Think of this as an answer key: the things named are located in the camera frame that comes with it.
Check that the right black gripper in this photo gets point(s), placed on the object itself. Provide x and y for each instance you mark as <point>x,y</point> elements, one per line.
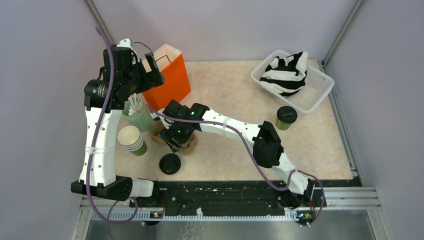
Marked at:
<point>167,135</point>

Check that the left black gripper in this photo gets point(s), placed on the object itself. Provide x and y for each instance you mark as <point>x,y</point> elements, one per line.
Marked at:
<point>151,79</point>

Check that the orange paper bag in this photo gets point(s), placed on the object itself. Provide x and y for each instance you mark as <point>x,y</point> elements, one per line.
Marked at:
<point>171,64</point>

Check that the stack of black cup lids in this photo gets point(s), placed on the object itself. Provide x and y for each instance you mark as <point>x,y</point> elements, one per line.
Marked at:
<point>170,164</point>

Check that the stack of green paper cups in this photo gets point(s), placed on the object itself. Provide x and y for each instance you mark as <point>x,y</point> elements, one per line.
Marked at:
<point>132,140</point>

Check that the green paper coffee cup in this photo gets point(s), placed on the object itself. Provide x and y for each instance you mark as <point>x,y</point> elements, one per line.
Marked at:
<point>282,125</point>

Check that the black cup lid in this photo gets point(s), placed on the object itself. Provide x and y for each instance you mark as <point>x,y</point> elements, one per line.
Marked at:
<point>286,115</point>

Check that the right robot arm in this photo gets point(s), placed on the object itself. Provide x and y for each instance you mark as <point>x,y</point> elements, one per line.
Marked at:
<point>262,141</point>

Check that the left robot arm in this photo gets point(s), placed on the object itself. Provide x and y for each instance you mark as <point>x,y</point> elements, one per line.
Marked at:
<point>98,175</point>

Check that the brown cardboard cup carrier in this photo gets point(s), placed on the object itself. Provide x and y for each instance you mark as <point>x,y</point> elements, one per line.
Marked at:
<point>186,149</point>

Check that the green cup with white stirrers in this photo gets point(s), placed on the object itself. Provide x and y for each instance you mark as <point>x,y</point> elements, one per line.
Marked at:
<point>137,114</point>

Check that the black and white striped cloth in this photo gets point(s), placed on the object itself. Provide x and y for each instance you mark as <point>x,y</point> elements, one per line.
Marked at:
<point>286,76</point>

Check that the white plastic basket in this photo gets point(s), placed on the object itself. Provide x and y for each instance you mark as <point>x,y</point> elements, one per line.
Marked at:
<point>317,86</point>

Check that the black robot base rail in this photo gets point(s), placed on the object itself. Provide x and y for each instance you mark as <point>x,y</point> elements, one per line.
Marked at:
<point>251,198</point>

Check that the white cable duct strip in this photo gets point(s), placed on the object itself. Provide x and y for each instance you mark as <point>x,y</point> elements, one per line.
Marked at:
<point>155,216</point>

